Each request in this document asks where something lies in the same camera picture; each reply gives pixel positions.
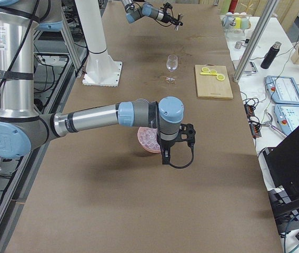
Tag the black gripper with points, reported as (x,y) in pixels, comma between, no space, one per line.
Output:
(167,145)
(169,18)

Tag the pink bowl of ice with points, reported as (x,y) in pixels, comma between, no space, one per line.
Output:
(147,138)

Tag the clear wine glass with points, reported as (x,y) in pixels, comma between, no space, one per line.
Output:
(171,65)

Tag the lemon slice one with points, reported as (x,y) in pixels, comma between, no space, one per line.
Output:
(205,69)

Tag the yellow cup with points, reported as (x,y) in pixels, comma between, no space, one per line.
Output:
(237,22)

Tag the wooden cutting board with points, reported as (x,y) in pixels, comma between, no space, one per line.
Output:
(208,86)

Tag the lemon slice three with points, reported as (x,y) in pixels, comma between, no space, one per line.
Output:
(220,77)

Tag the kitchen scale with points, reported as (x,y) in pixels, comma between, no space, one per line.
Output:
(249,70)

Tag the black thermos bottle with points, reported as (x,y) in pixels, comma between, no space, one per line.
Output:
(271,55)

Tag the black monitor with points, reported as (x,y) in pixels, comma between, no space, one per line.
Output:
(283,165)

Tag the teach pendant near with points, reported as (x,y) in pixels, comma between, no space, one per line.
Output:
(287,116)

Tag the teach pendant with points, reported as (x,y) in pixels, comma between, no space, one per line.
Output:
(282,89)
(287,116)

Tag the teach pendant far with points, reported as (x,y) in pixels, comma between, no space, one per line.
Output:
(282,89)

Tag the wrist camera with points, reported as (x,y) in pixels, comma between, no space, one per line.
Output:
(187,134)
(167,6)

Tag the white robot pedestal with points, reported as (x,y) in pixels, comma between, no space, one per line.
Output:
(101,69)

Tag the aluminium frame post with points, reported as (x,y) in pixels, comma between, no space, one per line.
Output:
(256,35)

